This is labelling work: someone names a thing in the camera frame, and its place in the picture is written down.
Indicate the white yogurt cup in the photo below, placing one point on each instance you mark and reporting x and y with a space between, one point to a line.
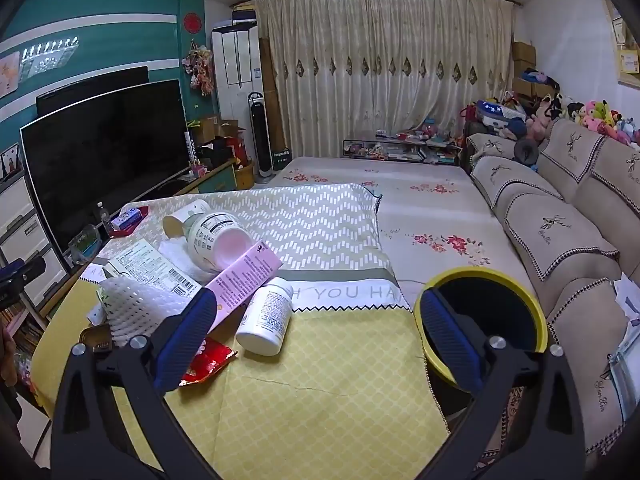
215 240

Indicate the cream curtain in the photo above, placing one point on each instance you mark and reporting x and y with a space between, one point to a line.
349 67

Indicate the white plastic drawer unit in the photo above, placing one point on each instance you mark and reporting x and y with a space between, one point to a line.
23 236

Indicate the white pill bottle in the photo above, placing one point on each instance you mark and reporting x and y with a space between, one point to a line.
265 320

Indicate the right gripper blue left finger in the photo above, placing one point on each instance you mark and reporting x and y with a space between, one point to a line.
178 338

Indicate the floral floor mattress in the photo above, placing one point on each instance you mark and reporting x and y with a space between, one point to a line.
431 218

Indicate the paper cup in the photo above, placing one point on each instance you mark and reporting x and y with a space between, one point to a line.
174 222

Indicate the black tower fan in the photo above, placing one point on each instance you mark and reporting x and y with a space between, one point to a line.
259 125

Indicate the papers and bags on sofa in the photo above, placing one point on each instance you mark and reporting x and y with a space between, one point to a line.
624 361

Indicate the white barcode carton box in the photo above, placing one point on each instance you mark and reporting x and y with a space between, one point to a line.
144 264

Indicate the pile of plush toys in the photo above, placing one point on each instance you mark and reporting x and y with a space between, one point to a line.
535 101

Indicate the white foam fruit net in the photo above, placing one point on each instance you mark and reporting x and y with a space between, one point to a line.
132 308

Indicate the yellow black trash bin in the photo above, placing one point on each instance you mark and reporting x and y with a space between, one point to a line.
498 306

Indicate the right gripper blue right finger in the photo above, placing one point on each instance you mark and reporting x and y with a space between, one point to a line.
458 341

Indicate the red snack wrapper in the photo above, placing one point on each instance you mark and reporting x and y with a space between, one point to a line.
211 358

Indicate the beige sofa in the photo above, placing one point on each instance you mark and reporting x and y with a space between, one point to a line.
574 221

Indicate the large black television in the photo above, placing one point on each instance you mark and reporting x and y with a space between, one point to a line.
109 149

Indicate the yellow patterned table cloth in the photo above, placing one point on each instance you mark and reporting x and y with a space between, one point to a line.
327 376

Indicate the pink carton box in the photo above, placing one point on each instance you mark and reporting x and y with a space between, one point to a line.
236 284

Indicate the low shelf with toys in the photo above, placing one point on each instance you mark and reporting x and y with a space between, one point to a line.
419 151

